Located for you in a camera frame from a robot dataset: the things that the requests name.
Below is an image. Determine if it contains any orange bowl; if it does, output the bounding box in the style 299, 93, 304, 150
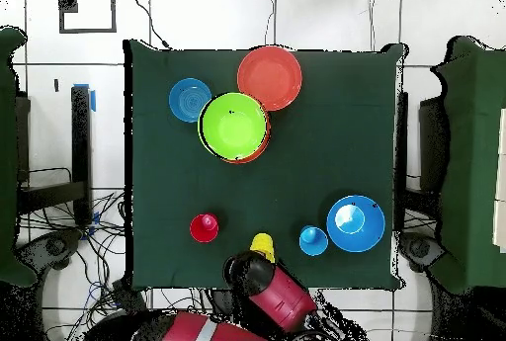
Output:
236, 45, 303, 112
220, 97, 273, 165

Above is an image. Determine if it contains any green bowl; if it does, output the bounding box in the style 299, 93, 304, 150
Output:
197, 92, 270, 160

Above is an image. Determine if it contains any yellow cup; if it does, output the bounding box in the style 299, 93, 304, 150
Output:
249, 232, 277, 265

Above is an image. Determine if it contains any small blue bowl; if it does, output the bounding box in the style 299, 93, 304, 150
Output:
168, 77, 213, 124

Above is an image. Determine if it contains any red cup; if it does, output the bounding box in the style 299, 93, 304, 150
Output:
189, 213, 220, 244

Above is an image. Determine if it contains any dark green tablecloth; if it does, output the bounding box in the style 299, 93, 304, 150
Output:
123, 39, 406, 292

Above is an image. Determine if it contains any light blue cup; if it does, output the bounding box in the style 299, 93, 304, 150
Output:
297, 224, 330, 257

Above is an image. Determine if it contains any large blue bowl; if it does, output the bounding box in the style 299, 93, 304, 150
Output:
326, 195, 386, 254

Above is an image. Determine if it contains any black power brick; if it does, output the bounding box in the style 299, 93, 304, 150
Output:
112, 279, 149, 316

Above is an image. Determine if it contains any green cloth side table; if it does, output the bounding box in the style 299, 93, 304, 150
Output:
0, 26, 38, 288
428, 35, 506, 296

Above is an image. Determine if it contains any black floor cable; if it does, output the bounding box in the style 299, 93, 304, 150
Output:
131, 0, 172, 50

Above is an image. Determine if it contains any tangle of cables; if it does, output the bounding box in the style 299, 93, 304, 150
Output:
19, 190, 214, 341

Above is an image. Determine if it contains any black metal frame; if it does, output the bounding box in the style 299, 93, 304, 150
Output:
15, 85, 94, 225

